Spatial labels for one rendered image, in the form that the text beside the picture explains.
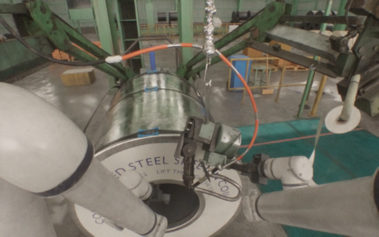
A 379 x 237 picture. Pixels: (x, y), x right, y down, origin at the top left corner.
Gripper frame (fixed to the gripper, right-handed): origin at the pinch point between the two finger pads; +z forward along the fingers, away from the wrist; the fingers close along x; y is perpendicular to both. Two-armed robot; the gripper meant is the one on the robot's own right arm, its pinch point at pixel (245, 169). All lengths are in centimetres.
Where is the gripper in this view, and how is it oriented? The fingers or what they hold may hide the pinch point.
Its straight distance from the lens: 99.0
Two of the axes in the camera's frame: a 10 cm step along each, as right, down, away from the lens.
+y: -9.1, -3.2, -2.7
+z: -3.5, 2.5, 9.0
